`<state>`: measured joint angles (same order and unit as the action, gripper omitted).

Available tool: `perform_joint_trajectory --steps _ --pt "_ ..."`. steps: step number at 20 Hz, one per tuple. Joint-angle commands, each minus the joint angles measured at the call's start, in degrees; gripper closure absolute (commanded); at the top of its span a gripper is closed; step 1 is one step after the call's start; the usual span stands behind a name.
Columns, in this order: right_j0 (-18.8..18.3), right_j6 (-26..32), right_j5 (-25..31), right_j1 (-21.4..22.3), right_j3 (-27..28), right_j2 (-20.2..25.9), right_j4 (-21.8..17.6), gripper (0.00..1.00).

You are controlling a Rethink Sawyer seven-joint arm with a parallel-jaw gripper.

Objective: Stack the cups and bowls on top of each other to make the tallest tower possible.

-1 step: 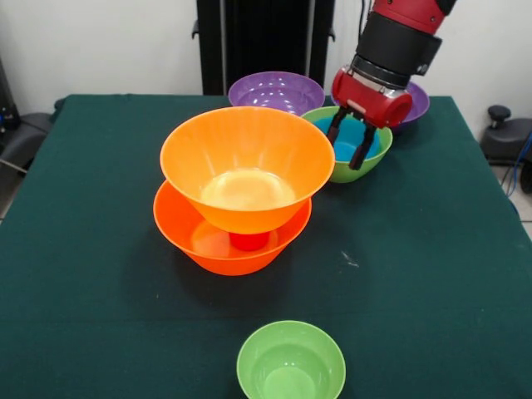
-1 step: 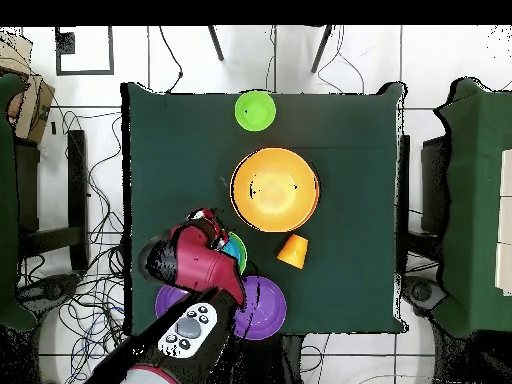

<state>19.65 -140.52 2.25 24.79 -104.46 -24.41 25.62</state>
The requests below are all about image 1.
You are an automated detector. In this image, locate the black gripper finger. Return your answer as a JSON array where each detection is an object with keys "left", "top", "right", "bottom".
[
  {"left": 348, "top": 124, "right": 377, "bottom": 171},
  {"left": 326, "top": 106, "right": 352, "bottom": 145}
]

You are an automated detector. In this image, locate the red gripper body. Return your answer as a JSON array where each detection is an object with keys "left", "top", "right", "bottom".
[{"left": 331, "top": 66, "right": 414, "bottom": 129}]

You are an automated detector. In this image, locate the small blue plastic bowl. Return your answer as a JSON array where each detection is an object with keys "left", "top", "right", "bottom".
[{"left": 312, "top": 116, "right": 382, "bottom": 163}]

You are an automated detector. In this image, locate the medium green plastic bowl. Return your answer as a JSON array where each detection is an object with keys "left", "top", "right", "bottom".
[{"left": 299, "top": 106, "right": 393, "bottom": 184}]

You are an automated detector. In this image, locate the purple plastic bowl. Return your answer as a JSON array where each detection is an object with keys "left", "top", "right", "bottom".
[
  {"left": 228, "top": 71, "right": 326, "bottom": 117},
  {"left": 330, "top": 81, "right": 431, "bottom": 135}
]

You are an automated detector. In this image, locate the large orange plastic bowl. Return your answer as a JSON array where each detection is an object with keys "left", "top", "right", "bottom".
[
  {"left": 152, "top": 179, "right": 313, "bottom": 277},
  {"left": 160, "top": 106, "right": 337, "bottom": 235}
]

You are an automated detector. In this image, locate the red plastic cup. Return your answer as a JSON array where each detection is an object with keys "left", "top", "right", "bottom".
[{"left": 229, "top": 231, "right": 269, "bottom": 252}]

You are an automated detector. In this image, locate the small green plastic bowl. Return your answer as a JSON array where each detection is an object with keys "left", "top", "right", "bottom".
[{"left": 236, "top": 319, "right": 347, "bottom": 399}]

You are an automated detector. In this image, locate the black round knob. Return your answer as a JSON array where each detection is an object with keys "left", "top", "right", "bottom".
[{"left": 487, "top": 105, "right": 512, "bottom": 130}]

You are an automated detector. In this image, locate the dark brown rounded base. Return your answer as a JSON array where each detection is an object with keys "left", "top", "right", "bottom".
[{"left": 480, "top": 118, "right": 532, "bottom": 164}]

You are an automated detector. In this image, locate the dark green tablecloth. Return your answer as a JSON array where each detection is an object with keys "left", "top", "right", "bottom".
[{"left": 0, "top": 93, "right": 532, "bottom": 399}]

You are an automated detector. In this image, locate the black device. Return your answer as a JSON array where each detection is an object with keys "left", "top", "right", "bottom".
[{"left": 0, "top": 56, "right": 21, "bottom": 133}]

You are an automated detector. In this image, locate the black wall cable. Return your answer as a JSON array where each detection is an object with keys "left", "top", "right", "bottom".
[{"left": 357, "top": 0, "right": 372, "bottom": 32}]

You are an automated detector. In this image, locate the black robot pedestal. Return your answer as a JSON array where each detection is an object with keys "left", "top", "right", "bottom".
[{"left": 191, "top": 0, "right": 337, "bottom": 96}]

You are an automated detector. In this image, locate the blue cable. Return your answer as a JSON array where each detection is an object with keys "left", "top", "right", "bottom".
[{"left": 501, "top": 131, "right": 532, "bottom": 197}]

